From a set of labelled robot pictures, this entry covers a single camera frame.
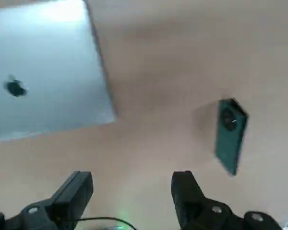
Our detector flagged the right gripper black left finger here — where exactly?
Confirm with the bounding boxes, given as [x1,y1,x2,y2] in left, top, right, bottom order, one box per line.
[0,170,94,230]

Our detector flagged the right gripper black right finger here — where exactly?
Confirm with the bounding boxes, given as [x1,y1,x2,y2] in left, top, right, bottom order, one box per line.
[170,170,283,230]

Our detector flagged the green model phone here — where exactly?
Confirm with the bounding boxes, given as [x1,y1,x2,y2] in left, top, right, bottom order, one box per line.
[214,97,249,177]

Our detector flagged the silver laptop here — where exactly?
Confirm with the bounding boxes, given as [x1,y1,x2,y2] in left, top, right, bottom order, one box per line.
[0,0,119,144]

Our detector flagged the thin black wire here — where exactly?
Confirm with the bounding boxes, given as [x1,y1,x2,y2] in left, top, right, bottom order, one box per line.
[76,216,135,230]

